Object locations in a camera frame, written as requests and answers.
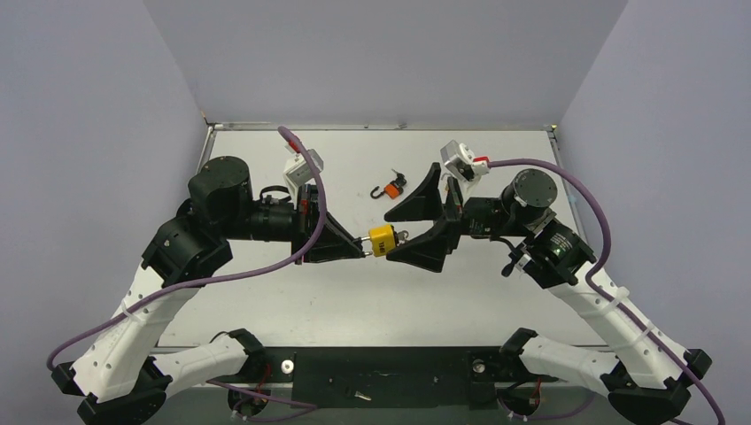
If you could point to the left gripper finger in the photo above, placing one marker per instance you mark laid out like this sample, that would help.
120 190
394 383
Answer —
335 234
334 248

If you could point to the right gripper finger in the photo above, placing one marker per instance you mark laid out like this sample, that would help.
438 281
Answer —
423 203
429 250

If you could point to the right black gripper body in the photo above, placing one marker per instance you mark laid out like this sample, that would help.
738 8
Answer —
452 208

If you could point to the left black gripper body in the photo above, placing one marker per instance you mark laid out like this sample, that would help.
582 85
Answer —
306 218

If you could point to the yellow padlock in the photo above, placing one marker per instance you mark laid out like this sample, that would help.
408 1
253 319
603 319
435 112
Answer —
383 239

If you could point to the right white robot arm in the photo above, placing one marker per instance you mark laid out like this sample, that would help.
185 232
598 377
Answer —
644 375

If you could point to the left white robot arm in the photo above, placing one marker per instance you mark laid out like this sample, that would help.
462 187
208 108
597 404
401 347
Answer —
119 378

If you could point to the orange padlock with key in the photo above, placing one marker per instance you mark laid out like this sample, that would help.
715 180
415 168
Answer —
393 189

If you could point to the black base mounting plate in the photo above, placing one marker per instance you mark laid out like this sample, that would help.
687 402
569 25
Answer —
475 397

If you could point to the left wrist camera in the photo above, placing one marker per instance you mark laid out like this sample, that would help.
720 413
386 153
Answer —
296 172

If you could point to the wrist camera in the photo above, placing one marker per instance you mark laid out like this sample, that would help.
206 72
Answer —
460 161
296 172

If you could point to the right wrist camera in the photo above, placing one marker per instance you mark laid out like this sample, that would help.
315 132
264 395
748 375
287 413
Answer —
460 161

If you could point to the aluminium frame rail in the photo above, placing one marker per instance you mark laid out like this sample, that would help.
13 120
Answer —
425 370

